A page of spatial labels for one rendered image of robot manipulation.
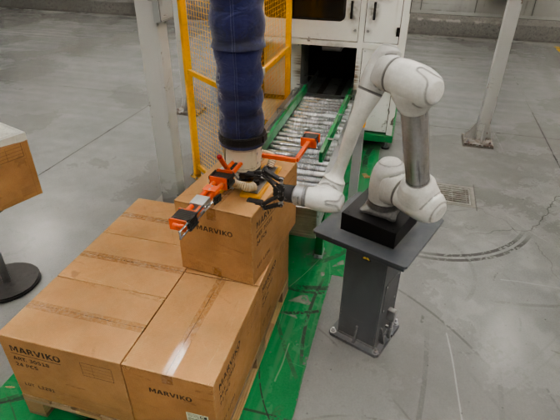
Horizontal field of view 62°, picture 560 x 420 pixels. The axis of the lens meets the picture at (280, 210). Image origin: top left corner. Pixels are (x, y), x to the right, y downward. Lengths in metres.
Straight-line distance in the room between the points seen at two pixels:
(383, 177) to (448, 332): 1.19
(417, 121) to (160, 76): 2.23
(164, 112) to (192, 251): 1.58
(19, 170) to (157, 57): 1.22
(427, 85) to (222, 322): 1.29
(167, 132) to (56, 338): 1.98
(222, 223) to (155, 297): 0.48
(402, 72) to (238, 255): 1.10
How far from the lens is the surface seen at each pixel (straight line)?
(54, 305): 2.42
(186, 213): 1.83
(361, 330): 2.73
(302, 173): 3.31
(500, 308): 3.29
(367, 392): 2.60
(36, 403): 2.66
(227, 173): 2.11
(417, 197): 2.05
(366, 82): 1.83
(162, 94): 3.63
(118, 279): 2.45
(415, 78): 1.70
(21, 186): 3.13
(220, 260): 2.29
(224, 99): 2.13
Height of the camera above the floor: 2.06
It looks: 32 degrees down
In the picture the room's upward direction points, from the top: 1 degrees clockwise
